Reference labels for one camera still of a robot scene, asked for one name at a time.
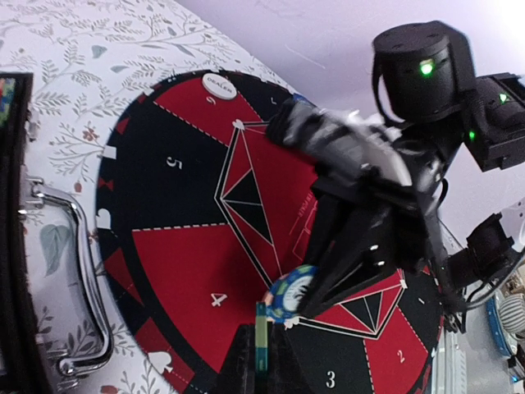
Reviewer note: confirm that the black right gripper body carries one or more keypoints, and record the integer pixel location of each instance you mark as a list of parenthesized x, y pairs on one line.
[(363, 231)]

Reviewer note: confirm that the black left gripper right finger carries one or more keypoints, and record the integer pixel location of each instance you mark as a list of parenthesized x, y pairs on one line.
[(284, 373)]

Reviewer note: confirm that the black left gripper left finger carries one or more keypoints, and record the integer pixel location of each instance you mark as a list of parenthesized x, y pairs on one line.
[(237, 375)]

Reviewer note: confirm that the teal poker chip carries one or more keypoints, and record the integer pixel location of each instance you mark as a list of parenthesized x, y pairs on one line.
[(261, 339)]

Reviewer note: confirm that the blue poker chip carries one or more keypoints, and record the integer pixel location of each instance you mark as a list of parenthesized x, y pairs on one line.
[(287, 292)]

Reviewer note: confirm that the white dealer button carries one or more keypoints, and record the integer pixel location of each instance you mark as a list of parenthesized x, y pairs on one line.
[(219, 86)]

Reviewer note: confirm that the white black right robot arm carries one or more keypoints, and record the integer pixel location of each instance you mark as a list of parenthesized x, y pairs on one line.
[(437, 105)]

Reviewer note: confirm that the round red black poker mat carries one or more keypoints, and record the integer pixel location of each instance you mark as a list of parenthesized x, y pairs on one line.
[(202, 214)]

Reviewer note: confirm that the open black poker chip case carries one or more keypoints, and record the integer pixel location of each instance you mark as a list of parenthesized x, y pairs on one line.
[(28, 365)]

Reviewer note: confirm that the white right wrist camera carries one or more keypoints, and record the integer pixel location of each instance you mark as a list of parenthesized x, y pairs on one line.
[(342, 141)]

